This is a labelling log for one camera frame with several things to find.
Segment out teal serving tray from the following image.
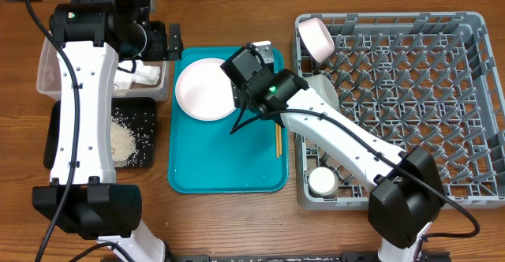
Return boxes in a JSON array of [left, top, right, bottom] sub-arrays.
[[168, 47, 289, 193]]

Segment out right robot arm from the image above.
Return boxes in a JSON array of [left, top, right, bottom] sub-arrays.
[[221, 43, 443, 261]]

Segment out clear plastic bin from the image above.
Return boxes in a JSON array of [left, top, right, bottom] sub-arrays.
[[36, 39, 170, 101]]

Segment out small white cup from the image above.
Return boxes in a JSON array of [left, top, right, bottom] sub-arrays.
[[308, 167, 339, 197]]

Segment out pink bowl with rice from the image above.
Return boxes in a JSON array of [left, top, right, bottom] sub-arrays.
[[298, 17, 335, 63]]

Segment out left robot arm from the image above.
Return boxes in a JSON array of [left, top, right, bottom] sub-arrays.
[[32, 0, 183, 261]]

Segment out wooden chopstick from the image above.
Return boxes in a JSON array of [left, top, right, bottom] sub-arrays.
[[275, 123, 281, 159], [279, 125, 282, 156]]

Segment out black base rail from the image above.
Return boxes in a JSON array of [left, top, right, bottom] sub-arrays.
[[100, 252, 451, 262]]

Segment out grey dishwasher rack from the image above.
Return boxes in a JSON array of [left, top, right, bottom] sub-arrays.
[[292, 12, 504, 209]]

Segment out grey shallow bowl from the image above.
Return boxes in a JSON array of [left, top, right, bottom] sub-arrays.
[[305, 74, 339, 111]]

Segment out pile of rice grains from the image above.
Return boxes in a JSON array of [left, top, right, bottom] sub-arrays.
[[110, 109, 155, 168]]

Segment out black plastic tray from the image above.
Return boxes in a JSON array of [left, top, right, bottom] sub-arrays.
[[43, 97, 158, 171]]

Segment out white napkin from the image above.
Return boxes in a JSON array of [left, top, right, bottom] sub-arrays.
[[114, 60, 161, 89]]

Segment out large white plate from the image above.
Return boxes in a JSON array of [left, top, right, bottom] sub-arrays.
[[175, 58, 236, 121]]

